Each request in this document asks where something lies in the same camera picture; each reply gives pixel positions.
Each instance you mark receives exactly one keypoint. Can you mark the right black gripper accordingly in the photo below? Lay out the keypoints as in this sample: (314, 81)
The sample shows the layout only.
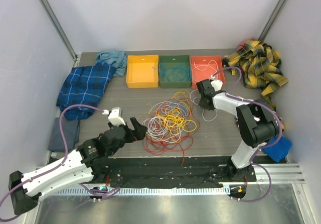
(201, 105)

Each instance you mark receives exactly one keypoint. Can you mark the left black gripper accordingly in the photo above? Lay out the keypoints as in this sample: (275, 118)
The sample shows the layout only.
(138, 133)

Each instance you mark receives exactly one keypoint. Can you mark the yellow plastic bin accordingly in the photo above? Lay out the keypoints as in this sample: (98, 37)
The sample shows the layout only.
(142, 71)

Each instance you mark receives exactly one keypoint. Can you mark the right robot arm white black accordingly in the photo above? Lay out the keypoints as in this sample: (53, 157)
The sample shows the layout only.
(257, 124)

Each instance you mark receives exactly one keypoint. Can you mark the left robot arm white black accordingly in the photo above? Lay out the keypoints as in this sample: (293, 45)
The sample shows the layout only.
(79, 166)

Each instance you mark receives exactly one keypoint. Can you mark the red plastic bin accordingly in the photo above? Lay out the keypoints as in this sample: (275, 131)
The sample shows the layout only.
(202, 67)

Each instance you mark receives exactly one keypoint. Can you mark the green plastic bin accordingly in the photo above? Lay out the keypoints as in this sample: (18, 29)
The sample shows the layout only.
(174, 71)

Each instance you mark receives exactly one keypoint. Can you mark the pink cloth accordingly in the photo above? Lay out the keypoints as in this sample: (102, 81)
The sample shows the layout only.
(241, 45)

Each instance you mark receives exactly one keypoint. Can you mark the yellow plaid shirt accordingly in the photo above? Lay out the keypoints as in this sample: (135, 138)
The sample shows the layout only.
(260, 65)

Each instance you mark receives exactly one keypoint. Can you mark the grey folded cloth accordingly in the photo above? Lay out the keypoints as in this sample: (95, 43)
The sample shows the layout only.
(71, 130)

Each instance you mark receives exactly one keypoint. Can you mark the blue plaid cloth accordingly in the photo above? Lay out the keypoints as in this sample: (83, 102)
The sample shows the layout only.
(84, 86)

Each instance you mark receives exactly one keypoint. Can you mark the light blue cloth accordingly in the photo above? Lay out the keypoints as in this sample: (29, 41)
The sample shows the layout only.
(117, 59)

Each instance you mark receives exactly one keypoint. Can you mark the bright blue cloth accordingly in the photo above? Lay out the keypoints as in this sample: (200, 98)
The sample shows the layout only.
(279, 150)

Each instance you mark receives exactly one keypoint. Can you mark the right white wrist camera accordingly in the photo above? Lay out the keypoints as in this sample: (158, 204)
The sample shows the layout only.
(216, 83)

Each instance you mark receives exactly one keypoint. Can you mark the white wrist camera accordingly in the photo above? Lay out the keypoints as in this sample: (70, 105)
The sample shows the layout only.
(114, 116)
(216, 83)

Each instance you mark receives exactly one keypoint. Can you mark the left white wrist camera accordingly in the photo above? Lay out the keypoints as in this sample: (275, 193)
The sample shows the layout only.
(114, 116)

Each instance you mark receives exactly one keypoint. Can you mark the slotted cable duct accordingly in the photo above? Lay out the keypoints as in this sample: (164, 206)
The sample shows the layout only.
(80, 191)

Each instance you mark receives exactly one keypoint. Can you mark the right aluminium frame post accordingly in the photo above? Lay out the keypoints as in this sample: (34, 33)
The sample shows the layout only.
(272, 19)

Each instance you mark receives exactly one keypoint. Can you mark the aluminium frame post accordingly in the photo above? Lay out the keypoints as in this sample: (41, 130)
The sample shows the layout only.
(56, 24)
(272, 19)

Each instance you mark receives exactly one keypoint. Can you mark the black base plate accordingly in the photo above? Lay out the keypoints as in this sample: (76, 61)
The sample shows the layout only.
(169, 172)

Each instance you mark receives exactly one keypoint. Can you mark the left aluminium frame post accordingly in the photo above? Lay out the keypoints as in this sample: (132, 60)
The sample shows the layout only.
(56, 24)

